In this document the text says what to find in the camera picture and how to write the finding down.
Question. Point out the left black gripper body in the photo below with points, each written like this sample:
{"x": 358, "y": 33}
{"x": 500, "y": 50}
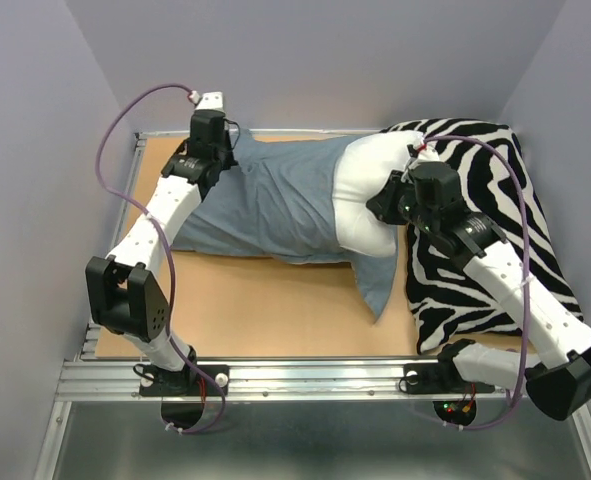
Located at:
{"x": 224, "y": 152}

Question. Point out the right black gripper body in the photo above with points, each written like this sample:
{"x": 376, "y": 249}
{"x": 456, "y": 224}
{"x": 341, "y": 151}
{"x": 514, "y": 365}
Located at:
{"x": 421, "y": 216}

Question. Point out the blue striped pillowcase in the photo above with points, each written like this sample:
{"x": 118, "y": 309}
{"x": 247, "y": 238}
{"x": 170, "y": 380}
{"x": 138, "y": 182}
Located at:
{"x": 277, "y": 202}

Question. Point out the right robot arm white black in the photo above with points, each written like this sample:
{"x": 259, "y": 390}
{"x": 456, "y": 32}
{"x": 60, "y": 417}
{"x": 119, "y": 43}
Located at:
{"x": 557, "y": 377}

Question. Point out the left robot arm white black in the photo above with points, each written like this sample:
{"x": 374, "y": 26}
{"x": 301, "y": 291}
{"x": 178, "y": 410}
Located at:
{"x": 124, "y": 294}

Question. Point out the zebra print pillow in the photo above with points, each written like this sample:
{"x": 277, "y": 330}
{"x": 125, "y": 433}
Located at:
{"x": 501, "y": 205}

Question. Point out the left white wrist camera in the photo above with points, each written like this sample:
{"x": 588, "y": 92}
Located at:
{"x": 208, "y": 101}

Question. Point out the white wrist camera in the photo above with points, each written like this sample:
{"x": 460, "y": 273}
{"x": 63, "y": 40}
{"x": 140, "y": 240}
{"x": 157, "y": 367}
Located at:
{"x": 208, "y": 101}
{"x": 420, "y": 153}

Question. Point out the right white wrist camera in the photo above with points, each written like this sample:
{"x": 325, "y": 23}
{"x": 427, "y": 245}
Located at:
{"x": 420, "y": 153}

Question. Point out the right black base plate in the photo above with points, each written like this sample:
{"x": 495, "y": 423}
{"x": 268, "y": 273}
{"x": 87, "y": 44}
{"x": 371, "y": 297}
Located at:
{"x": 432, "y": 378}

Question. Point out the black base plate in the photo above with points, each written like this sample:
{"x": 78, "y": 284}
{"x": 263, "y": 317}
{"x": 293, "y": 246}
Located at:
{"x": 432, "y": 378}
{"x": 157, "y": 382}

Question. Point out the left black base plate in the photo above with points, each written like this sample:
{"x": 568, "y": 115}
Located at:
{"x": 157, "y": 382}

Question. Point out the aluminium frame rail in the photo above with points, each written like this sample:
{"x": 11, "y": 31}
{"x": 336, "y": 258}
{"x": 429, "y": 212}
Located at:
{"x": 313, "y": 394}

